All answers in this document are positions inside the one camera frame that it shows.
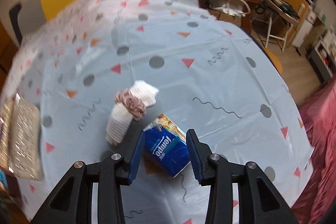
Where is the blue tempo tissue pack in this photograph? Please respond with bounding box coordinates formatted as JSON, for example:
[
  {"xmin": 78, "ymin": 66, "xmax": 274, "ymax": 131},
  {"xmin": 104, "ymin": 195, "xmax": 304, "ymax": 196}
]
[{"xmin": 143, "ymin": 114, "xmax": 190, "ymax": 177}]

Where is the white waffle cloth roll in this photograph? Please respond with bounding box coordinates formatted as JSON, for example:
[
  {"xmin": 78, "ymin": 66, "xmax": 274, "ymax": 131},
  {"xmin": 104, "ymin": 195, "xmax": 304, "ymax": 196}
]
[{"xmin": 106, "ymin": 81, "xmax": 159, "ymax": 145}]

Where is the brown scrunchie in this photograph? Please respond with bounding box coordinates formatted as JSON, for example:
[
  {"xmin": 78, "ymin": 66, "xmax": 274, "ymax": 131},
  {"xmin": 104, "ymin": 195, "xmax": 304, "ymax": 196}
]
[{"xmin": 114, "ymin": 89, "xmax": 146, "ymax": 121}]

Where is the ornate gold tissue box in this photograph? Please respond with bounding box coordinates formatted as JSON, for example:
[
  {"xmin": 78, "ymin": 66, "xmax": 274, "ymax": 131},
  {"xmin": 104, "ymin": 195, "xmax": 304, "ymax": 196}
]
[{"xmin": 1, "ymin": 94, "xmax": 42, "ymax": 180}]

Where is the patterned light blue tablecloth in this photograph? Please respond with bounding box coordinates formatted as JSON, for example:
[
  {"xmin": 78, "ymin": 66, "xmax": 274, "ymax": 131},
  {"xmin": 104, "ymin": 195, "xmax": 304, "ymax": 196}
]
[{"xmin": 1, "ymin": 0, "xmax": 313, "ymax": 219}]

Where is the white tote bag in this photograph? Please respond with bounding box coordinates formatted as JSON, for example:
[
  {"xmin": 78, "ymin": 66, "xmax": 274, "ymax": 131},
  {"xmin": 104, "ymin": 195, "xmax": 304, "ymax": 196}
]
[{"xmin": 209, "ymin": 0, "xmax": 251, "ymax": 17}]

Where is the low shelf unit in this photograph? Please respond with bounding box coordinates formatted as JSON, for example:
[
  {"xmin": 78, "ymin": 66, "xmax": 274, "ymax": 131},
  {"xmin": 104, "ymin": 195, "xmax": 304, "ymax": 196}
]
[{"xmin": 308, "ymin": 28, "xmax": 335, "ymax": 85}]

